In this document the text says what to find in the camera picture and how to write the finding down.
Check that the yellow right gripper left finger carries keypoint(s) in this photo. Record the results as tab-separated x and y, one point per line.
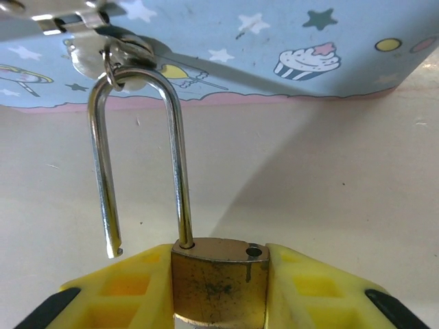
113	294

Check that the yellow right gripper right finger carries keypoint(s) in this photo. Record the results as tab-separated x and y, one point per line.
319	294

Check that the brass padlock with long shackle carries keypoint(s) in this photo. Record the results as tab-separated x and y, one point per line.
219	284

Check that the light blue cupcake tin box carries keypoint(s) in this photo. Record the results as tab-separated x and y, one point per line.
274	41

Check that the silver metal hasp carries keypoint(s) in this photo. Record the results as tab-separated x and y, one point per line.
85	20

